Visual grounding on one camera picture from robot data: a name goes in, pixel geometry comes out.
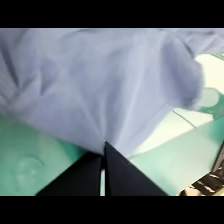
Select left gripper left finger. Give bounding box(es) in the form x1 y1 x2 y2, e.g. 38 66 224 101
35 151 103 197

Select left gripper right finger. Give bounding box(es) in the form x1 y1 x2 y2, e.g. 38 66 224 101
103 140 169 197

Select light blue shirt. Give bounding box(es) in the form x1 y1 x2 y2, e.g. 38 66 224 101
0 28 224 157

